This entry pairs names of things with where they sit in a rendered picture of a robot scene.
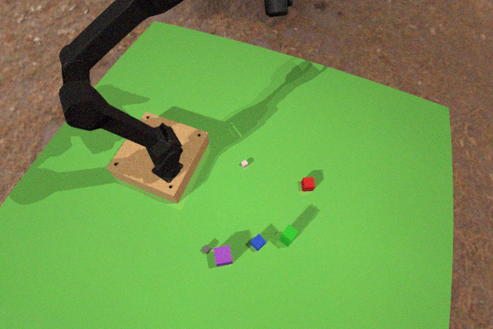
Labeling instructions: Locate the red block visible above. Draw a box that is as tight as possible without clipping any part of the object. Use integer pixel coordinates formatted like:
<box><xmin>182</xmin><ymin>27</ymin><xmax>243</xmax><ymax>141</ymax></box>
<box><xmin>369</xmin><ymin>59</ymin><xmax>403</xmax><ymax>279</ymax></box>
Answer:
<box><xmin>301</xmin><ymin>177</ymin><xmax>315</xmax><ymax>191</ymax></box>

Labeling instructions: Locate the small blue block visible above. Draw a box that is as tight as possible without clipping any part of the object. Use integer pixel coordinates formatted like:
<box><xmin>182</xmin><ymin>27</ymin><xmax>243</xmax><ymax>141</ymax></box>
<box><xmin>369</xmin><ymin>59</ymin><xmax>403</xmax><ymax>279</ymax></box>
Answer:
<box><xmin>250</xmin><ymin>234</ymin><xmax>266</xmax><ymax>251</ymax></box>

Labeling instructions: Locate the purple block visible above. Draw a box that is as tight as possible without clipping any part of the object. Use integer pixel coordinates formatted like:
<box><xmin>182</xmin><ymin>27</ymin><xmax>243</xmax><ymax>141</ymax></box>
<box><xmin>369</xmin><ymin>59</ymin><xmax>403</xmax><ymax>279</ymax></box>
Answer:
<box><xmin>213</xmin><ymin>245</ymin><xmax>233</xmax><ymax>267</ymax></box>

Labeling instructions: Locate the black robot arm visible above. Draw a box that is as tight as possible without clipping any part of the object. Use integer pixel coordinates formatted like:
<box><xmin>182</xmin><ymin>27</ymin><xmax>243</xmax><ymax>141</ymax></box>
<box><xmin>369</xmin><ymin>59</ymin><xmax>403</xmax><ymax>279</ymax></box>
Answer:
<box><xmin>59</xmin><ymin>0</ymin><xmax>183</xmax><ymax>183</ymax></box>

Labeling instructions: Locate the green block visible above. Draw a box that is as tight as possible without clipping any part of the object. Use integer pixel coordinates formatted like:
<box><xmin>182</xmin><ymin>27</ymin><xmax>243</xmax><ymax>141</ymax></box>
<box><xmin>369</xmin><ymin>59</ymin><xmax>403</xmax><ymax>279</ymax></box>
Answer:
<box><xmin>280</xmin><ymin>225</ymin><xmax>299</xmax><ymax>243</ymax></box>
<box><xmin>279</xmin><ymin>238</ymin><xmax>293</xmax><ymax>247</ymax></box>

